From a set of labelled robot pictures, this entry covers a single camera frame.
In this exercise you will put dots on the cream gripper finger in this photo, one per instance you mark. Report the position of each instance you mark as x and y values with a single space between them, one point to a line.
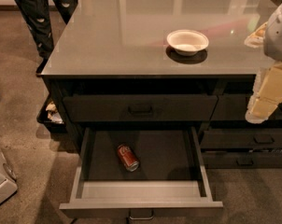
256 39
267 94

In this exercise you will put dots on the red coke can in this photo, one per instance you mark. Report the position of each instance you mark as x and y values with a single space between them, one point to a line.
127 157

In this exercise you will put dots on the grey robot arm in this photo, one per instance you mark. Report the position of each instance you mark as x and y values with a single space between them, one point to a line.
272 45

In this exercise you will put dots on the dark top right drawer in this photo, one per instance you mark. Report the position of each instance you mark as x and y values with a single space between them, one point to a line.
234 107

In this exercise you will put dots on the dark drawer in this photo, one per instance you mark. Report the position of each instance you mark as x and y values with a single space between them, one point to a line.
156 107
242 138
240 160
234 107

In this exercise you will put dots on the dark middle right drawer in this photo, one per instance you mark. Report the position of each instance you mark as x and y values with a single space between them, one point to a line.
242 138

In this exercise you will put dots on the dark bottom right drawer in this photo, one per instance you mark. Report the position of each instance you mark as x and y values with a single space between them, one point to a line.
240 160

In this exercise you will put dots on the open grey middle drawer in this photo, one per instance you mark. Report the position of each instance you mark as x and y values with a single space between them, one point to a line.
170 181

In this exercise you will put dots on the dark cabinet with grey counter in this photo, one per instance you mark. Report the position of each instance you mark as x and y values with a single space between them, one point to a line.
119 47

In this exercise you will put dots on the dark top left drawer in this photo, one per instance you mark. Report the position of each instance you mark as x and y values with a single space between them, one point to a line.
156 107

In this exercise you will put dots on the white paper bowl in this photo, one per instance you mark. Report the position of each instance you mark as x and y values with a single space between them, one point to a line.
187 42

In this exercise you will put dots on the black bin with trash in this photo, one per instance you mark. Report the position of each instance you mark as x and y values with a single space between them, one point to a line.
50 117

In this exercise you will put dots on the person in dark trousers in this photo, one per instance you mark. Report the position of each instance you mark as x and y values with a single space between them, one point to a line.
36 16

